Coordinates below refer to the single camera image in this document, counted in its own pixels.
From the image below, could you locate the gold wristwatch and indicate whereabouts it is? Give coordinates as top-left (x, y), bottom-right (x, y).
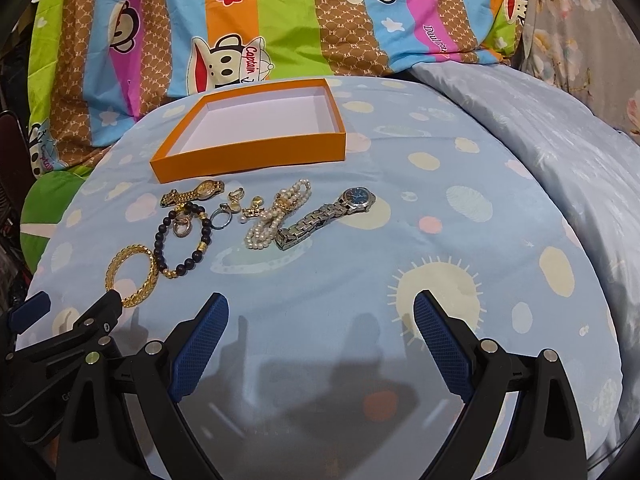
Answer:
top-left (160, 179), bottom-right (224, 207)

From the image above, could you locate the green cushion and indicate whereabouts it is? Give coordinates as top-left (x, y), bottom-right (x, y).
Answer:
top-left (20, 166), bottom-right (92, 273)

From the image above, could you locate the black bead bracelet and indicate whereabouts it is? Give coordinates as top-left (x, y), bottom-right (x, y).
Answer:
top-left (153, 201), bottom-right (214, 280)

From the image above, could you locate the floral grey curtain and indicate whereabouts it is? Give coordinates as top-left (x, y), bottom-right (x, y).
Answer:
top-left (520, 0), bottom-right (639, 141)

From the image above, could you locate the orange shallow cardboard box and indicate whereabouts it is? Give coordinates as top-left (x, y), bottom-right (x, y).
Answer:
top-left (150, 78), bottom-right (346, 183)

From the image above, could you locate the gold pearl charm earring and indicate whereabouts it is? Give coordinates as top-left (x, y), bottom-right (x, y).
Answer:
top-left (239, 196), bottom-right (265, 223)

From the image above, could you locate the colourful monkey print quilt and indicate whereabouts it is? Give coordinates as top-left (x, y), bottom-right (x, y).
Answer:
top-left (28, 0), bottom-right (528, 176)

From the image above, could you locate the silver wristwatch blue dial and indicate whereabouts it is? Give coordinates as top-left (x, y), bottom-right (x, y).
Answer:
top-left (274, 186), bottom-right (376, 250)

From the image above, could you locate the white pearl bracelet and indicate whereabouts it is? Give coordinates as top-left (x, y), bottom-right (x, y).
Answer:
top-left (243, 178), bottom-right (314, 252)

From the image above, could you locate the pale blue duvet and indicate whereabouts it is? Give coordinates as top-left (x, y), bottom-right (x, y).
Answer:
top-left (410, 62), bottom-right (639, 479)

